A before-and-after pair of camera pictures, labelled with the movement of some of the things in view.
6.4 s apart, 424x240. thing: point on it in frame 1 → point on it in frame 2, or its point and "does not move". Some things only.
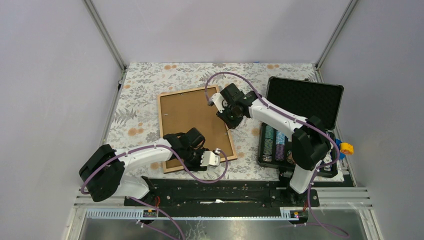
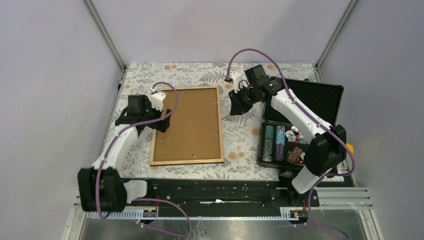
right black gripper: (232, 124) → (237, 107)
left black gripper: (196, 167) → (161, 125)
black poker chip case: (308, 99) does not move
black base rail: (178, 194) does not move
